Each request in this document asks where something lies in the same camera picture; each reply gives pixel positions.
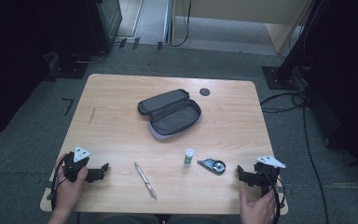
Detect dark equipment cabinet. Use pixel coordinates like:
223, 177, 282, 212
87, 0, 123, 54

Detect person's right hand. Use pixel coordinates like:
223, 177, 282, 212
239, 188, 278, 224

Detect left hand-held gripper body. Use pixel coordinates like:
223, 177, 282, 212
62, 146, 98, 184

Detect person's left hand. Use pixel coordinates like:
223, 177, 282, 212
53, 152, 90, 216

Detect black metal stand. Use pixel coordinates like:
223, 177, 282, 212
45, 0, 110, 79
261, 0, 327, 91

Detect black floor cables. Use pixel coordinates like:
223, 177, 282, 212
259, 90, 331, 224

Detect hand-held gripper black cable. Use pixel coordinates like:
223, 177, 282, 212
46, 154, 69, 213
260, 169, 288, 224

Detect blue grey correction tape dispenser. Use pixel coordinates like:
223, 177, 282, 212
197, 158, 227, 175

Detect hanging black cable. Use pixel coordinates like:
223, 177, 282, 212
171, 0, 192, 49

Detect silver pen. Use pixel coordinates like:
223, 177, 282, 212
133, 161, 158, 201

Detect dark grey pencil case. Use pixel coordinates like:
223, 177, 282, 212
137, 88, 203, 140

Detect right hand-held gripper black cable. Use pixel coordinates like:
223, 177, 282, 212
260, 169, 288, 224

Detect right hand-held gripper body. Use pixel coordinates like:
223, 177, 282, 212
247, 156, 287, 197

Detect white green glue stick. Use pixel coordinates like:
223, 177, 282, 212
184, 147, 196, 167

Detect left hand-held gripper black cable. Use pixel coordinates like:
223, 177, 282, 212
46, 154, 69, 213

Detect light wooden cabinet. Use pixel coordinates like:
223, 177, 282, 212
170, 0, 312, 56

